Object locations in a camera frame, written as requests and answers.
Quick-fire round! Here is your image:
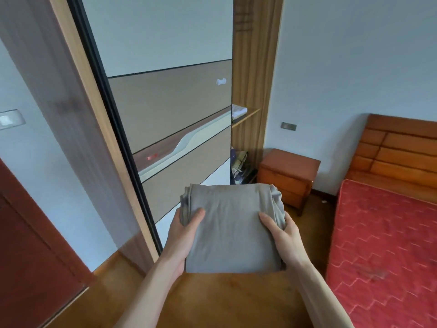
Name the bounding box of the person's left hand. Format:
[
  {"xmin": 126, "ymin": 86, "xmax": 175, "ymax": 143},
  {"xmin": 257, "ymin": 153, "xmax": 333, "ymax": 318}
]
[{"xmin": 162, "ymin": 208, "xmax": 206, "ymax": 279}]

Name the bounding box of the person's right hand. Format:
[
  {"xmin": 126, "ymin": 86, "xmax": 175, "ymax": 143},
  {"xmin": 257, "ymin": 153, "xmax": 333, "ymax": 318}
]
[{"xmin": 259, "ymin": 212, "xmax": 308, "ymax": 270}]

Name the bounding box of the grey cloth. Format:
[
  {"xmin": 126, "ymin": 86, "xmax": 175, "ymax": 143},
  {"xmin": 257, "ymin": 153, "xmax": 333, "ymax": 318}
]
[{"xmin": 180, "ymin": 183, "xmax": 287, "ymax": 274}]

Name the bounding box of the person's right forearm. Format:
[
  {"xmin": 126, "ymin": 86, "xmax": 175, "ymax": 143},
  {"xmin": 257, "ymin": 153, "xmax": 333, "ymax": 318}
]
[{"xmin": 286, "ymin": 258, "xmax": 354, "ymax": 328}]

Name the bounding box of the person's left forearm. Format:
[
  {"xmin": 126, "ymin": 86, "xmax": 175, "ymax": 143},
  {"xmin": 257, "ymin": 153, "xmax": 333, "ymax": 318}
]
[{"xmin": 114, "ymin": 258, "xmax": 185, "ymax": 328}]

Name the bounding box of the orange wooden nightstand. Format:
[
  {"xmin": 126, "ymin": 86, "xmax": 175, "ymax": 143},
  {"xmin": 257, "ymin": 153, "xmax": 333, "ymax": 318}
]
[{"xmin": 257, "ymin": 148, "xmax": 321, "ymax": 216}]

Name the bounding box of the red patterned mattress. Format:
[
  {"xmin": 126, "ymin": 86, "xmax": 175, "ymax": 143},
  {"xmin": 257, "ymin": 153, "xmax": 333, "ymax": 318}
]
[{"xmin": 325, "ymin": 179, "xmax": 437, "ymax": 328}]

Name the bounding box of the sliding wardrobe door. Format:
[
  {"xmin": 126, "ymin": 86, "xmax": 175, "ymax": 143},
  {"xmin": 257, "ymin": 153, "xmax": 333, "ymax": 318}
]
[{"xmin": 66, "ymin": 0, "xmax": 234, "ymax": 253}]

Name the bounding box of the orange wooden headboard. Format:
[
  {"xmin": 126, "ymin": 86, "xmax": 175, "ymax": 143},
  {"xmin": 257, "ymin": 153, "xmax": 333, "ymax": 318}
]
[{"xmin": 346, "ymin": 113, "xmax": 437, "ymax": 204}]

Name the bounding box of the wooden wardrobe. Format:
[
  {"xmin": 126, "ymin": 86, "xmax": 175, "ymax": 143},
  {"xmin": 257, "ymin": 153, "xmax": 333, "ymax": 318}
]
[{"xmin": 230, "ymin": 0, "xmax": 285, "ymax": 185}]

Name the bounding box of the reddish brown room door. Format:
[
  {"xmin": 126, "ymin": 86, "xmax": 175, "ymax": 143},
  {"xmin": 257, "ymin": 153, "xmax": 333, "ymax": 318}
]
[{"xmin": 0, "ymin": 157, "xmax": 96, "ymax": 328}]

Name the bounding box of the white light switch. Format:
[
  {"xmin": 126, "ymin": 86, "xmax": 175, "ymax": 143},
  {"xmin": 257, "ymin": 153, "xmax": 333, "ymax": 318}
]
[{"xmin": 0, "ymin": 109, "xmax": 26, "ymax": 130}]

